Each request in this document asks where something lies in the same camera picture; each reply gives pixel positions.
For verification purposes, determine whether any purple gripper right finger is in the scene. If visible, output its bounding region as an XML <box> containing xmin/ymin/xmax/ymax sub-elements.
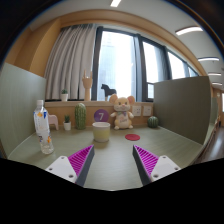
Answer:
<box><xmin>133</xmin><ymin>145</ymin><xmax>180</xmax><ymax>185</ymax></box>

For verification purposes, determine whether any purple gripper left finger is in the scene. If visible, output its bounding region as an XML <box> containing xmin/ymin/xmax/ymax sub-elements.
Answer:
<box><xmin>46</xmin><ymin>145</ymin><xmax>94</xmax><ymax>187</ymax></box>

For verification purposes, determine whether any clear plastic water bottle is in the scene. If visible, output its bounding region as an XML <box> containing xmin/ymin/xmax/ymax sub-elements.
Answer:
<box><xmin>33</xmin><ymin>100</ymin><xmax>54</xmax><ymax>154</ymax></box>

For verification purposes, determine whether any red round coaster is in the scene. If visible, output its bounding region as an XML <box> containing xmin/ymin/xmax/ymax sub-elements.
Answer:
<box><xmin>125</xmin><ymin>134</ymin><xmax>140</xmax><ymax>141</ymax></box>

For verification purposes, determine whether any small potted plant on desk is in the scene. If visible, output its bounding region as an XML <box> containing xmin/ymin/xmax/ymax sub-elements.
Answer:
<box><xmin>63</xmin><ymin>115</ymin><xmax>71</xmax><ymax>131</ymax></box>

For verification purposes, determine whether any pale yellow cup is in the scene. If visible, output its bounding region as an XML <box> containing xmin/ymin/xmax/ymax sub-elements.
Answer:
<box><xmin>92</xmin><ymin>122</ymin><xmax>110</xmax><ymax>142</ymax></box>

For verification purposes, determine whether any round green cactus figure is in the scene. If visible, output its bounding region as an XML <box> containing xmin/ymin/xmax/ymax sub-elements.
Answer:
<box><xmin>147</xmin><ymin>116</ymin><xmax>159</xmax><ymax>128</ymax></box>

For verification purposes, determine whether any pink toy horse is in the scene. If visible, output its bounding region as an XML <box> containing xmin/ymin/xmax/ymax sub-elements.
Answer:
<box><xmin>48</xmin><ymin>115</ymin><xmax>59</xmax><ymax>129</ymax></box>

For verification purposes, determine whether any tall green cactus figure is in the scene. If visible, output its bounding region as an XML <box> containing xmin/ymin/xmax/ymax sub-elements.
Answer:
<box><xmin>75</xmin><ymin>103</ymin><xmax>86</xmax><ymax>130</ymax></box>

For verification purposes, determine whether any purple number seven disc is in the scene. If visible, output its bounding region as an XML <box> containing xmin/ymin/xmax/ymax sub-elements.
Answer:
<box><xmin>94</xmin><ymin>109</ymin><xmax>109</xmax><ymax>122</ymax></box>

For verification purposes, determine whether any plush mouse toy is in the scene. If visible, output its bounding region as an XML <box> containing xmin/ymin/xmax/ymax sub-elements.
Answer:
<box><xmin>109</xmin><ymin>94</ymin><xmax>135</xmax><ymax>130</ymax></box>

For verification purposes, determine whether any small potted plant on sill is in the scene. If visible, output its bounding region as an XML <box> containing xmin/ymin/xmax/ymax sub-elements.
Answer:
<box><xmin>61</xmin><ymin>89</ymin><xmax>68</xmax><ymax>102</ymax></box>

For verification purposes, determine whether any black toy horse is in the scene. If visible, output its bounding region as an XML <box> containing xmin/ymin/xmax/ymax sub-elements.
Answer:
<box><xmin>101</xmin><ymin>84</ymin><xmax>117</xmax><ymax>101</ymax></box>

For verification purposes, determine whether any wooden hand model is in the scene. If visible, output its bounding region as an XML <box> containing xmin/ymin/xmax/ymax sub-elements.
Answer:
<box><xmin>82</xmin><ymin>74</ymin><xmax>93</xmax><ymax>101</ymax></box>

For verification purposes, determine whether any grey curtain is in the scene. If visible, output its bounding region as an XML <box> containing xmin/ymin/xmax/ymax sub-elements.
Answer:
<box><xmin>44</xmin><ymin>24</ymin><xmax>97</xmax><ymax>100</ymax></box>

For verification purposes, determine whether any white wall socket right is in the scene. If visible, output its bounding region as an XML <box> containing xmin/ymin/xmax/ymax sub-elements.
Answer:
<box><xmin>143</xmin><ymin>106</ymin><xmax>152</xmax><ymax>116</ymax></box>

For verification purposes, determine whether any white wall socket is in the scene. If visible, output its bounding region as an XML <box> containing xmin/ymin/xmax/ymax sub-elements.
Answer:
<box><xmin>132</xmin><ymin>106</ymin><xmax>141</xmax><ymax>116</ymax></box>
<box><xmin>143</xmin><ymin>106</ymin><xmax>152</xmax><ymax>116</ymax></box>

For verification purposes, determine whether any white wall socket left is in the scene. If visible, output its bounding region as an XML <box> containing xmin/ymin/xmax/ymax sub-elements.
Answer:
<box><xmin>132</xmin><ymin>106</ymin><xmax>141</xmax><ymax>116</ymax></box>

